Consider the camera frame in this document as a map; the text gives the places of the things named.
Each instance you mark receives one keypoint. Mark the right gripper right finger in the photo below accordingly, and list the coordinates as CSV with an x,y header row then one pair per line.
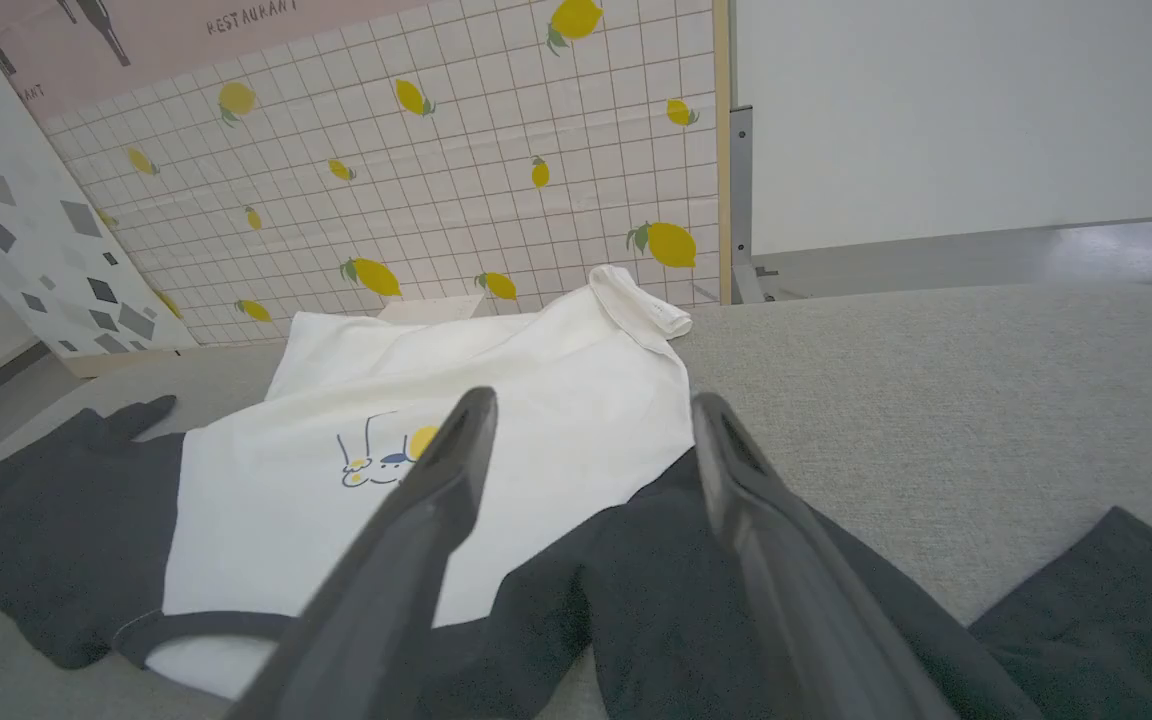
x,y
796,600

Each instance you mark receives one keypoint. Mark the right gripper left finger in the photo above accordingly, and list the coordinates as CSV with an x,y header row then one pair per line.
x,y
406,560

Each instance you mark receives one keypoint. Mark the white and black shirt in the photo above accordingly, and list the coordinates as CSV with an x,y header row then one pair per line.
x,y
556,400

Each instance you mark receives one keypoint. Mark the grey metal partition post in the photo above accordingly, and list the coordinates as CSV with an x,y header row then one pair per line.
x,y
742,200

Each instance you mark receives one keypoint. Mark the lemon print partition screen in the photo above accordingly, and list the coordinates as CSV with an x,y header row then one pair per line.
x,y
496,120

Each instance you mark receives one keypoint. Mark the grey terrazzo print panel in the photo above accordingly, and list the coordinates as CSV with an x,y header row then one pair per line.
x,y
6,200

